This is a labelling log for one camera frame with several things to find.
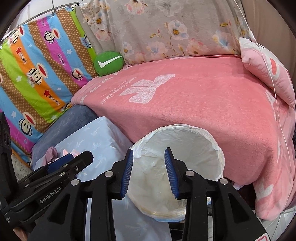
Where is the purple wrapper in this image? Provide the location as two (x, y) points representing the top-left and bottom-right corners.
(43, 147), (58, 165)

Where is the white lined trash bin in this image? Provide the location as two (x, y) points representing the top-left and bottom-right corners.
(127, 124), (225, 222)

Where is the person's left hand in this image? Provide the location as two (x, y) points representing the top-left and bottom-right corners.
(13, 227), (28, 241)

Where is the dark blue pillow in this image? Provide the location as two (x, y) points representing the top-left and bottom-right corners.
(32, 105), (98, 168)

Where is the light blue palm pillow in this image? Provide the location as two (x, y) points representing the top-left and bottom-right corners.
(33, 116), (173, 241)

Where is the colourful monkey print quilt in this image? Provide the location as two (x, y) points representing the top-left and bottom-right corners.
(1, 6), (97, 165)

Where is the green checkmark cushion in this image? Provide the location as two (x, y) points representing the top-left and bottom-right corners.
(93, 51), (125, 76)

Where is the pink towel blanket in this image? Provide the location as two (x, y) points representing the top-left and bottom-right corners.
(71, 56), (295, 220)

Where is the pink white pillow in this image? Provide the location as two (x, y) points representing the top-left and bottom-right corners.
(239, 37), (295, 108)

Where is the white hanging cord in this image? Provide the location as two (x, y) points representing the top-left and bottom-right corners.
(233, 0), (295, 181)

